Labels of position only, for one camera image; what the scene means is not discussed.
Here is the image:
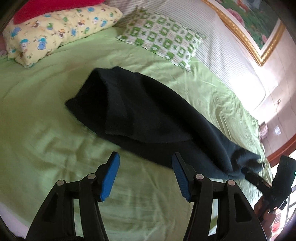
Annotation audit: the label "black tracker camera box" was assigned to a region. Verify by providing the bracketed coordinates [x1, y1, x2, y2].
[272, 155, 295, 207]

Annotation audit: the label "brown wooden door frame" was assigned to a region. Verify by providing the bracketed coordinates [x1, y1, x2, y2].
[267, 135, 296, 167]

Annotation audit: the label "right hand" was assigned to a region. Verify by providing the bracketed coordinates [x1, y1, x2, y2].
[254, 196, 281, 240]

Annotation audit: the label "green white patterned pillow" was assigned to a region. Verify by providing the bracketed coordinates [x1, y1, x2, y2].
[117, 7, 205, 72]

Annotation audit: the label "black pants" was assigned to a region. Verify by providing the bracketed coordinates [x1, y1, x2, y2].
[65, 67, 263, 179]

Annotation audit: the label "beige bundle beside bed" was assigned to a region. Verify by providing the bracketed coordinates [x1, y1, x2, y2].
[259, 122, 268, 141]

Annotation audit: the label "yellow cartoon print pillow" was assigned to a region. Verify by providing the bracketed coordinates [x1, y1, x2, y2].
[3, 4, 122, 68]

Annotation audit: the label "white striped headboard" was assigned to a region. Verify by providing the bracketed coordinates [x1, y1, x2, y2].
[105, 0, 266, 111]

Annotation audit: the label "wall power outlet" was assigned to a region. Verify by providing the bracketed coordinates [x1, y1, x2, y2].
[273, 126, 281, 136]

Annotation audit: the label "green bed sheet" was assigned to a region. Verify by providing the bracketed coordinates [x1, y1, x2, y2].
[1, 27, 272, 240]

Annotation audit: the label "red fluffy towel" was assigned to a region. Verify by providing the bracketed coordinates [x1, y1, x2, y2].
[13, 0, 104, 24]

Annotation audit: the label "gold framed landscape painting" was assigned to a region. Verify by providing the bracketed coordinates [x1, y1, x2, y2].
[204, 0, 285, 66]

